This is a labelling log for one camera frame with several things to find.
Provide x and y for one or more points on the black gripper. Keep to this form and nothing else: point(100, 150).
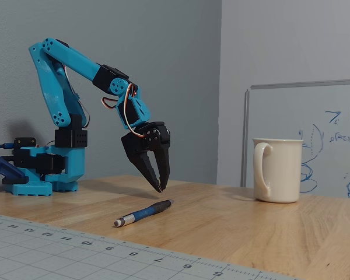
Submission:
point(137, 143)

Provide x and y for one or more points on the blue pen with grey grip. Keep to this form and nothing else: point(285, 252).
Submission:
point(147, 211)

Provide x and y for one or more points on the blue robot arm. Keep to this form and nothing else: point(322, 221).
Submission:
point(51, 87)

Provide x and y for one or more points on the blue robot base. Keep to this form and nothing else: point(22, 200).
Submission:
point(29, 189)

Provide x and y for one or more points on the cream ceramic mug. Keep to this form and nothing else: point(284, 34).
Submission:
point(283, 172)

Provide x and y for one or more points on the black motor controller board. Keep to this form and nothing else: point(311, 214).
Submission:
point(24, 143)

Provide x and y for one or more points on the whiteboard with blue writing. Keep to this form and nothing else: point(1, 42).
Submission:
point(280, 116)

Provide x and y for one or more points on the grey cutting mat with ruler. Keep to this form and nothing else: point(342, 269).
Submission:
point(46, 256)

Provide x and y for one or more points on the dark blue table clamp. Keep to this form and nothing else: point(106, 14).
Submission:
point(3, 169)

